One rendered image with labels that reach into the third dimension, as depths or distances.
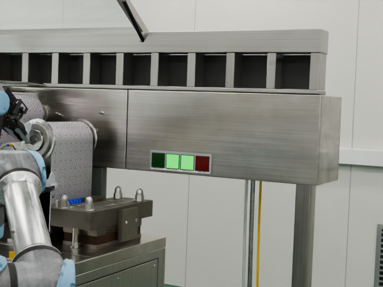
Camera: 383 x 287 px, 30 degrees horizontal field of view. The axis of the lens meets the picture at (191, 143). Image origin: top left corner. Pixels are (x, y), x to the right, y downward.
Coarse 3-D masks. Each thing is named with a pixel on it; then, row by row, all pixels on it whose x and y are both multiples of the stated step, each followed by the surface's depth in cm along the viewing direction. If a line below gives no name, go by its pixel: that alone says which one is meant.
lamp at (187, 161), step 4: (184, 156) 256; (188, 156) 255; (192, 156) 254; (184, 160) 256; (188, 160) 255; (192, 160) 254; (184, 164) 256; (188, 164) 255; (192, 164) 254; (184, 168) 256; (188, 168) 255; (192, 168) 254
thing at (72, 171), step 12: (60, 156) 248; (72, 156) 254; (84, 156) 260; (60, 168) 248; (72, 168) 254; (84, 168) 261; (60, 180) 249; (72, 180) 255; (84, 180) 261; (60, 192) 249; (72, 192) 255; (84, 192) 262
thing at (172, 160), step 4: (168, 156) 259; (172, 156) 258; (176, 156) 257; (168, 160) 259; (172, 160) 258; (176, 160) 257; (168, 164) 259; (172, 164) 258; (176, 164) 257; (172, 168) 258; (176, 168) 257
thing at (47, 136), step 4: (32, 124) 245; (36, 124) 245; (40, 124) 245; (32, 128) 245; (36, 128) 245; (40, 128) 244; (44, 128) 243; (44, 132) 243; (48, 132) 244; (44, 136) 243; (48, 136) 243; (44, 140) 243; (48, 140) 243; (24, 144) 247; (44, 144) 243; (48, 144) 243; (24, 148) 247; (44, 148) 243; (48, 148) 244; (40, 152) 244; (44, 152) 243
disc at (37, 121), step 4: (32, 120) 247; (36, 120) 246; (40, 120) 245; (44, 124) 244; (48, 124) 244; (48, 128) 244; (52, 132) 243; (52, 136) 243; (52, 140) 243; (52, 144) 243; (52, 148) 243; (48, 152) 244; (44, 156) 245; (48, 156) 244
